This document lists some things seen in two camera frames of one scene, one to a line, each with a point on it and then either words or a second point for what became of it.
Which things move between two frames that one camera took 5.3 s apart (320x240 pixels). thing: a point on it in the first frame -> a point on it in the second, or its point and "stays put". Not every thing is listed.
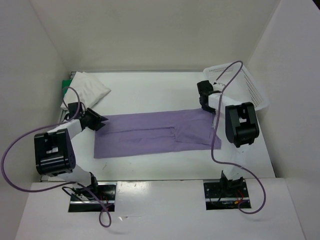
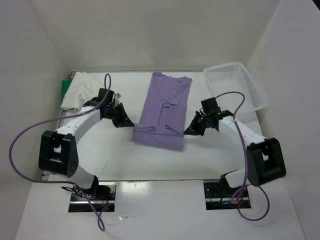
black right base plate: [219, 196] stays put
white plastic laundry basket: [243, 88] stays put
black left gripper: [97, 118] -> [124, 120]
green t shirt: [65, 84] stays put
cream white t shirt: [91, 90] stays put
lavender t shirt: [155, 132] -> [162, 122]
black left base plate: [106, 193] stays put
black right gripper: [210, 109] -> [193, 129]
